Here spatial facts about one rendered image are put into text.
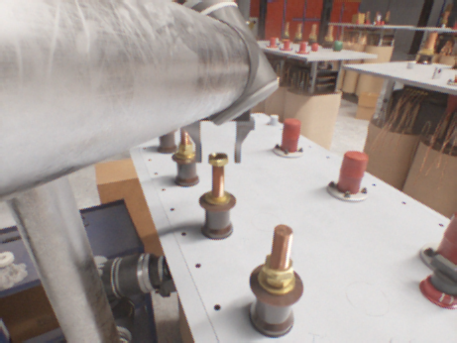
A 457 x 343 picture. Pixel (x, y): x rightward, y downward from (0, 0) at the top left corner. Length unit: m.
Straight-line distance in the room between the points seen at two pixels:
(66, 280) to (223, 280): 0.31
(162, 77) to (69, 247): 0.51
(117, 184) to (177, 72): 1.81
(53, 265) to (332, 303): 0.54
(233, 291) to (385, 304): 0.30
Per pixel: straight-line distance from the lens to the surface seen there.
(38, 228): 0.61
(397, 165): 2.46
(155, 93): 0.16
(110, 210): 1.78
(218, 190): 0.70
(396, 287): 0.75
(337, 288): 0.69
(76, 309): 0.73
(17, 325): 1.74
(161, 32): 0.18
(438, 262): 0.74
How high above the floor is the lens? 1.86
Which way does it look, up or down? 28 degrees down
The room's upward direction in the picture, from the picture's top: 2 degrees clockwise
